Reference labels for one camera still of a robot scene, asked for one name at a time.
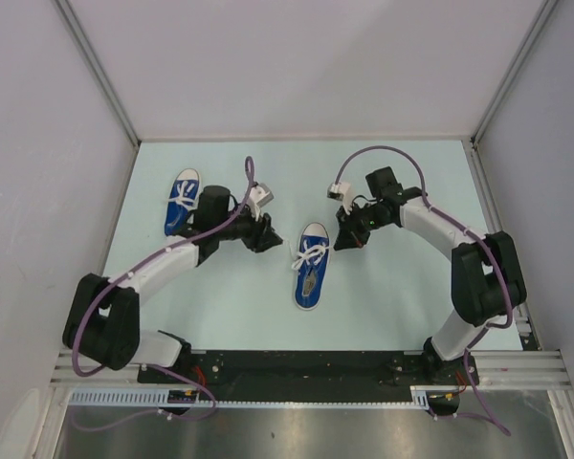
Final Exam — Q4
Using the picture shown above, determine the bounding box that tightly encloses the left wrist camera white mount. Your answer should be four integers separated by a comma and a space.
246, 183, 274, 221

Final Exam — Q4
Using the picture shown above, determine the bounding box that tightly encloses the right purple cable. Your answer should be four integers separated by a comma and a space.
337, 145, 516, 435

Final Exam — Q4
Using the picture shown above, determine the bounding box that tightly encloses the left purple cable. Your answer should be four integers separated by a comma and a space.
70, 156, 264, 434

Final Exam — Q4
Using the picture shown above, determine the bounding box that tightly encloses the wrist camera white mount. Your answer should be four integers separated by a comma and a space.
246, 183, 274, 221
327, 182, 355, 215

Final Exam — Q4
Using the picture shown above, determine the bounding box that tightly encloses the aluminium corner post right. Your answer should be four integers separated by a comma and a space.
470, 0, 562, 146

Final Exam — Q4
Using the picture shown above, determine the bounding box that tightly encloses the blue sneaker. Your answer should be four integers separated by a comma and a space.
294, 222, 332, 311
164, 168, 201, 236

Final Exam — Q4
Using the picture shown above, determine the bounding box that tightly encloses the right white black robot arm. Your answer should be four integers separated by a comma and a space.
327, 167, 527, 383

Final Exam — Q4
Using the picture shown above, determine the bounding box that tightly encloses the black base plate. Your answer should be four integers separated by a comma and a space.
138, 348, 480, 416

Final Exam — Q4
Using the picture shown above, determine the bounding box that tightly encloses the white shoelace of sneaker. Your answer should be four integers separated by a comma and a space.
291, 241, 330, 271

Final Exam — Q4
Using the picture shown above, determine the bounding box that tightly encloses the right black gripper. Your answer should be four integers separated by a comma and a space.
334, 201, 392, 251

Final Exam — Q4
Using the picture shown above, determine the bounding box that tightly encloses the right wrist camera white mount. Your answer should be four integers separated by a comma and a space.
327, 182, 355, 215

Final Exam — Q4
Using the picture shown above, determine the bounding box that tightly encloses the aluminium corner post left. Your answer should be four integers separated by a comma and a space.
52, 0, 142, 150

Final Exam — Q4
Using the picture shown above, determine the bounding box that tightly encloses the aluminium corner post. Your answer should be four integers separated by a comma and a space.
470, 0, 562, 146
52, 0, 142, 150

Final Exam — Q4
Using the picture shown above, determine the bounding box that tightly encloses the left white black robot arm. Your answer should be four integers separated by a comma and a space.
62, 184, 282, 383

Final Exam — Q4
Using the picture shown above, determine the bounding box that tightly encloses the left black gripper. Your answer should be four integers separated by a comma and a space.
215, 203, 283, 253

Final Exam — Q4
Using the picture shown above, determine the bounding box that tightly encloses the white slotted cable duct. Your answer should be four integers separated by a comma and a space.
68, 387, 457, 410

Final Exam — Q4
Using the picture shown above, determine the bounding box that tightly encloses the purple cable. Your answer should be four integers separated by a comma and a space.
70, 156, 264, 434
337, 145, 516, 435

